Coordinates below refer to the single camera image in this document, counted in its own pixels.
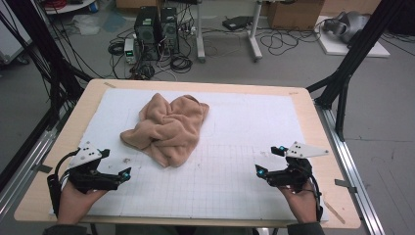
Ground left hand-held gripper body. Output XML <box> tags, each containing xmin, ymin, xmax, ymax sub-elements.
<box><xmin>67</xmin><ymin>141</ymin><xmax>120</xmax><ymax>195</ymax></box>

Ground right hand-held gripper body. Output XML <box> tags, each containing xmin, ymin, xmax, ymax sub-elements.
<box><xmin>264</xmin><ymin>140</ymin><xmax>330</xmax><ymax>194</ymax></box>

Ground beige towel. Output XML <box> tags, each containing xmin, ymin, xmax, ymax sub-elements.
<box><xmin>119</xmin><ymin>92</ymin><xmax>210</xmax><ymax>169</ymax></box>

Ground person's right hand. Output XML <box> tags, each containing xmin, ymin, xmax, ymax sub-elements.
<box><xmin>278</xmin><ymin>181</ymin><xmax>320</xmax><ymax>225</ymax></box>

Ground person's left hand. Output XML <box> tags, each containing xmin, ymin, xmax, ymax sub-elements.
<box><xmin>57</xmin><ymin>180</ymin><xmax>110</xmax><ymax>226</ymax></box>

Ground white foam mat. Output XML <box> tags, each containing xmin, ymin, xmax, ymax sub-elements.
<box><xmin>48</xmin><ymin>87</ymin><xmax>329</xmax><ymax>223</ymax></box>

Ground thin wooden stick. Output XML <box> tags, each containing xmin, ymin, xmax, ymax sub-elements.
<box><xmin>322</xmin><ymin>200</ymin><xmax>346</xmax><ymax>225</ymax></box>

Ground grey power supply unit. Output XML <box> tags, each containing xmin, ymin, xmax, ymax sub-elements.
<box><xmin>123</xmin><ymin>37</ymin><xmax>140</xmax><ymax>65</ymax></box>

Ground white board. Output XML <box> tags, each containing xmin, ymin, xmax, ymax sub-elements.
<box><xmin>314</xmin><ymin>15</ymin><xmax>392</xmax><ymax>59</ymax></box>

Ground clear plastic bag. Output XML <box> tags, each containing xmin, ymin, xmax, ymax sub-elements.
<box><xmin>71</xmin><ymin>14</ymin><xmax>103</xmax><ymax>36</ymax></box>

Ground large black computer tower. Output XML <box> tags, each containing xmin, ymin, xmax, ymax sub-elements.
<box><xmin>133</xmin><ymin>6</ymin><xmax>161</xmax><ymax>62</ymax></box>

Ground blue floor sheet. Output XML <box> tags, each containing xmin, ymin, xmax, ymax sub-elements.
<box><xmin>103</xmin><ymin>11</ymin><xmax>128</xmax><ymax>34</ymax></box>

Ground flat black device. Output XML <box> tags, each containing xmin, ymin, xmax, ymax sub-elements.
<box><xmin>221</xmin><ymin>15</ymin><xmax>254</xmax><ymax>32</ymax></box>

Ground cardboard box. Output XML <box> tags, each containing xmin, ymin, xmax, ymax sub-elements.
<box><xmin>266</xmin><ymin>0</ymin><xmax>326</xmax><ymax>31</ymax></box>

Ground slim black computer tower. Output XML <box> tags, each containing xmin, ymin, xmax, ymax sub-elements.
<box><xmin>159</xmin><ymin>6</ymin><xmax>181</xmax><ymax>56</ymax></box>

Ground grey machine part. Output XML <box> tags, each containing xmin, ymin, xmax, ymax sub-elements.
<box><xmin>322</xmin><ymin>11</ymin><xmax>372</xmax><ymax>45</ymax></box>

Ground round white table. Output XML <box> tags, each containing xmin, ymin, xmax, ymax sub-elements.
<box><xmin>42</xmin><ymin>0</ymin><xmax>98</xmax><ymax>16</ymax></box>

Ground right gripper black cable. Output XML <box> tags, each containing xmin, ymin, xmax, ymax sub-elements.
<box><xmin>305</xmin><ymin>174</ymin><xmax>325</xmax><ymax>223</ymax></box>

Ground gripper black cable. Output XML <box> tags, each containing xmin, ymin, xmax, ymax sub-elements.
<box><xmin>46</xmin><ymin>148</ymin><xmax>81</xmax><ymax>218</ymax></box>
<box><xmin>305</xmin><ymin>174</ymin><xmax>325</xmax><ymax>223</ymax></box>

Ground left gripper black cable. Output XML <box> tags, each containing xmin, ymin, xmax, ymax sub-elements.
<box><xmin>46</xmin><ymin>148</ymin><xmax>81</xmax><ymax>218</ymax></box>

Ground grey metal bracket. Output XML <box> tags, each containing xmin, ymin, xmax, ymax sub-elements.
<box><xmin>334</xmin><ymin>178</ymin><xmax>358</xmax><ymax>195</ymax></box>

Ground aluminium rail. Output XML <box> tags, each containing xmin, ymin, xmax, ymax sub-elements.
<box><xmin>0</xmin><ymin>106</ymin><xmax>72</xmax><ymax>223</ymax></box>
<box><xmin>313</xmin><ymin>100</ymin><xmax>387</xmax><ymax>235</ymax></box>

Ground loose black floor cables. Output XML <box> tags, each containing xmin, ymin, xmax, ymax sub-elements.
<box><xmin>258</xmin><ymin>26</ymin><xmax>323</xmax><ymax>57</ymax></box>

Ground black metal frame stand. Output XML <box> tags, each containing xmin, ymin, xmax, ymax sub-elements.
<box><xmin>305</xmin><ymin>0</ymin><xmax>409</xmax><ymax>142</ymax></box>
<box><xmin>0</xmin><ymin>0</ymin><xmax>95</xmax><ymax>132</ymax></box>

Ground coiled black cable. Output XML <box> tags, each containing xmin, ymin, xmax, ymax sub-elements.
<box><xmin>168</xmin><ymin>54</ymin><xmax>194</xmax><ymax>74</ymax></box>

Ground white desk frame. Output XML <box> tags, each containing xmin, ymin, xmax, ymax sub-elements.
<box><xmin>195</xmin><ymin>0</ymin><xmax>264</xmax><ymax>64</ymax></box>

